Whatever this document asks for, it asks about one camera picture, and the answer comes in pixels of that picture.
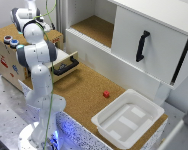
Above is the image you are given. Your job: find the blue button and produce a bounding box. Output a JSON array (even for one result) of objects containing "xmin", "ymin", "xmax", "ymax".
[{"xmin": 9, "ymin": 38, "xmax": 20, "ymax": 48}]

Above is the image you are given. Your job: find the pink block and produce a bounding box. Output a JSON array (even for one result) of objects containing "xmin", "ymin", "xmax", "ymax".
[{"xmin": 102, "ymin": 90, "xmax": 112, "ymax": 99}]

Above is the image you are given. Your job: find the white plastic box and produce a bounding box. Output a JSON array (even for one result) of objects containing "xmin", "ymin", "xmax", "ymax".
[{"xmin": 90, "ymin": 88, "xmax": 166, "ymax": 150}]

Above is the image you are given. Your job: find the green button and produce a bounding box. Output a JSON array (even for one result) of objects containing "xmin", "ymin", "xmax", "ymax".
[{"xmin": 15, "ymin": 44, "xmax": 25, "ymax": 50}]

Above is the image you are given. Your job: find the black door handle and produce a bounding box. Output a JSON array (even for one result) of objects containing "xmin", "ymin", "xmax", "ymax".
[{"xmin": 135, "ymin": 30, "xmax": 151, "ymax": 63}]

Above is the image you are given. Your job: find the white sliding door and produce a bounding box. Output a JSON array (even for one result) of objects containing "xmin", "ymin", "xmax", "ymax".
[{"xmin": 110, "ymin": 5, "xmax": 188, "ymax": 90}]

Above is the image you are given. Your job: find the white cabinet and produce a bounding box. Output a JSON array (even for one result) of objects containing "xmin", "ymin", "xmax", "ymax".
[{"xmin": 64, "ymin": 0, "xmax": 188, "ymax": 108}]

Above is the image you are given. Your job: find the wooden drawer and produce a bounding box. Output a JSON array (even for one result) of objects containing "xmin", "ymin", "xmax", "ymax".
[{"xmin": 51, "ymin": 48, "xmax": 80, "ymax": 84}]

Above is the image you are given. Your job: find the green cable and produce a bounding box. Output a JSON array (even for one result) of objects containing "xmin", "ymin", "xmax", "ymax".
[{"xmin": 33, "ymin": 0, "xmax": 59, "ymax": 148}]

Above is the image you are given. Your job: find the red button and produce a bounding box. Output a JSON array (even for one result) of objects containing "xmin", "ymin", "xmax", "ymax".
[{"xmin": 3, "ymin": 34, "xmax": 13, "ymax": 45}]

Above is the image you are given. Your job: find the black drawer handle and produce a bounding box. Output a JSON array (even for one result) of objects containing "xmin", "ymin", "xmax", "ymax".
[{"xmin": 53, "ymin": 55, "xmax": 80, "ymax": 77}]

